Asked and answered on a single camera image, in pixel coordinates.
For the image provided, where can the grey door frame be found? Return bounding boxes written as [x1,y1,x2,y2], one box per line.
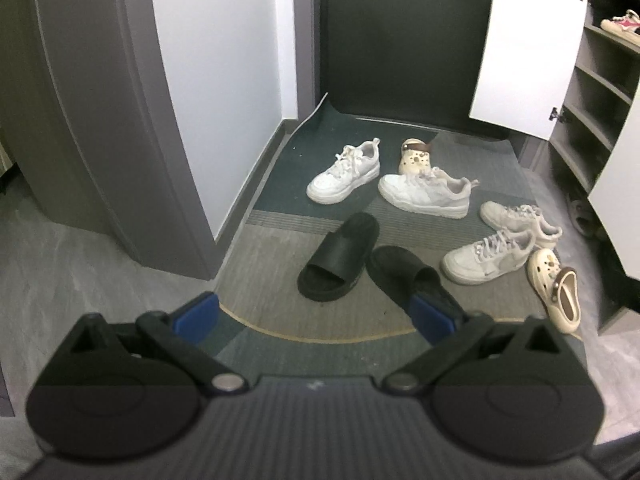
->
[0,0,223,281]

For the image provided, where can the black slide sandal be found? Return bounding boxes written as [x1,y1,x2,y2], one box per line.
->
[297,211,381,303]
[366,245,465,318]

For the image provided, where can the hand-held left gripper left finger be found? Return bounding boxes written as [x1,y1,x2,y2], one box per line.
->
[50,291,251,401]

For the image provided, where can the beige sandal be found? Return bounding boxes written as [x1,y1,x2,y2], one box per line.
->
[567,199,603,238]

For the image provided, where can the grey shoe cabinet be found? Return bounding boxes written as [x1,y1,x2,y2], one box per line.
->
[517,0,640,333]

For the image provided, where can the green grey doormat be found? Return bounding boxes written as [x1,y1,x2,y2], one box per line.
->
[212,92,587,378]

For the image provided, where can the cream sneaker pink stripe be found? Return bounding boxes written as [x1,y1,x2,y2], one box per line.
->
[599,9,640,46]

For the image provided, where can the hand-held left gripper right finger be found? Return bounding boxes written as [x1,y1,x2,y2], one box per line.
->
[382,291,588,396]

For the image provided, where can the black entrance door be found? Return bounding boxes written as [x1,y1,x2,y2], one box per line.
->
[311,0,513,142]

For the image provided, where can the chunky white sneaker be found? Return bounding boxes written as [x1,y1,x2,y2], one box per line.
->
[306,138,382,206]
[377,166,482,220]

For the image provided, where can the cream clog brown strap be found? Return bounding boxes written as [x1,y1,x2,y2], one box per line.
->
[527,247,582,335]
[398,137,435,177]

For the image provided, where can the white sneaker grey panels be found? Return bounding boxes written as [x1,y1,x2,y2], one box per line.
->
[441,230,537,286]
[480,200,564,250]

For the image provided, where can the plain white cabinet door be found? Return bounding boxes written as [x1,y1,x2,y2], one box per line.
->
[467,0,593,142]

